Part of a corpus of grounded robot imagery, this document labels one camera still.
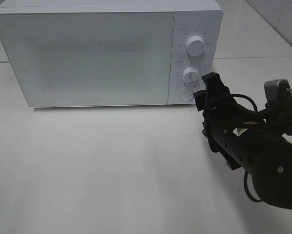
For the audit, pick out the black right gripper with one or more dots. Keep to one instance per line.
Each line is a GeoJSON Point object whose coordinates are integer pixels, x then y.
{"type": "Point", "coordinates": [227, 118]}

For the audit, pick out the white microwave knob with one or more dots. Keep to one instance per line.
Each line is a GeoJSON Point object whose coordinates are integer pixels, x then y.
{"type": "Point", "coordinates": [191, 75]}
{"type": "Point", "coordinates": [195, 45]}

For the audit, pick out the white microwave oven body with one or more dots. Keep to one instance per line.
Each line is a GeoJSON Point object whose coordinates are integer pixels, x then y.
{"type": "Point", "coordinates": [191, 17]}

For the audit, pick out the round door release button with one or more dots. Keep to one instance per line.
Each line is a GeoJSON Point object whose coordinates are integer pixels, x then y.
{"type": "Point", "coordinates": [186, 95]}

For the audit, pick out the white microwave door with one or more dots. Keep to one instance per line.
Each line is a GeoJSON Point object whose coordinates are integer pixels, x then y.
{"type": "Point", "coordinates": [100, 59]}

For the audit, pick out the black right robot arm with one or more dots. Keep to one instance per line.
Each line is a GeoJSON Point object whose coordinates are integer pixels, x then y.
{"type": "Point", "coordinates": [254, 140]}

